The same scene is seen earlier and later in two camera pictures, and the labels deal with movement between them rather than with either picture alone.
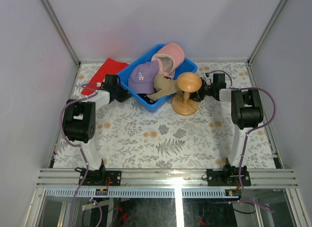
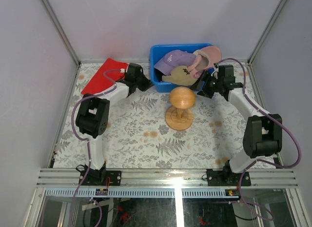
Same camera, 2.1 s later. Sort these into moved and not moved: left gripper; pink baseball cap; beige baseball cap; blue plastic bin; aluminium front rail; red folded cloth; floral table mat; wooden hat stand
Moved: blue plastic bin; wooden hat stand; left gripper; beige baseball cap; pink baseball cap
Not moved: aluminium front rail; floral table mat; red folded cloth
